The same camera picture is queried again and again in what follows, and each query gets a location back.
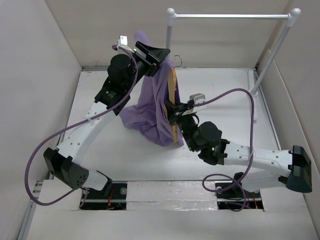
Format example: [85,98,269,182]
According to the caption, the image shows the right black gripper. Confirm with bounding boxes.
[164,98,198,152]

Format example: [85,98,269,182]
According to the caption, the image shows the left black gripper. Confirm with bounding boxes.
[124,42,170,93]

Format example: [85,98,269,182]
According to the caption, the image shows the wooden clothes hanger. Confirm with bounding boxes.
[159,58,183,147]

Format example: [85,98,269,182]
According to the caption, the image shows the purple t shirt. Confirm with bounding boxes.
[120,29,185,148]

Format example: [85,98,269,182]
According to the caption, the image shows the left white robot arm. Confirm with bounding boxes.
[43,41,171,199]

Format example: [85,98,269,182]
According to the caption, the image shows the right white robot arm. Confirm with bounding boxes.
[164,100,313,197]

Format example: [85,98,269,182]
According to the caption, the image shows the white metal clothes rack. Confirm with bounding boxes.
[159,7,302,123]

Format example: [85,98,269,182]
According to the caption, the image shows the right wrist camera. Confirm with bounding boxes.
[187,93,207,113]

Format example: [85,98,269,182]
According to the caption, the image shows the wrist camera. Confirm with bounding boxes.
[187,93,207,113]
[116,35,130,51]

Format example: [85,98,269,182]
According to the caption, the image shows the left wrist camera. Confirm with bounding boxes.
[116,35,130,51]

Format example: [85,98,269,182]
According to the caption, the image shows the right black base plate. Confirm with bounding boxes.
[216,186,264,212]

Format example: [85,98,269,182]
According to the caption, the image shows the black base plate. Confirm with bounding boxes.
[216,186,264,212]
[79,181,128,211]

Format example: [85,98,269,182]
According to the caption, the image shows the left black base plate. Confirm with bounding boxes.
[79,181,128,211]

